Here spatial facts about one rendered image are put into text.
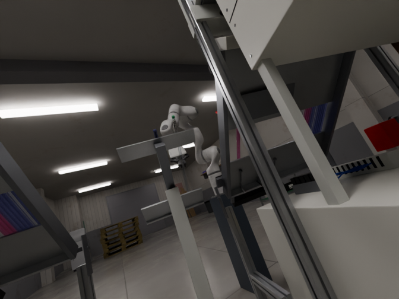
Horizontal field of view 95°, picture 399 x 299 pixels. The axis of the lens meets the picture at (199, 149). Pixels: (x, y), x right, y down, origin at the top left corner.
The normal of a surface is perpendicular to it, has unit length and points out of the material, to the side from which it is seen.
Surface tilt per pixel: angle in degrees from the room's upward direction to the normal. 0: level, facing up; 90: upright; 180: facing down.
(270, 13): 90
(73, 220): 90
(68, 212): 90
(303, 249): 90
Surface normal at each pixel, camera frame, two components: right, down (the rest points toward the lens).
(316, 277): 0.16, -0.32
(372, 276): -0.93, 0.28
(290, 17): 0.34, 0.91
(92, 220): 0.38, -0.37
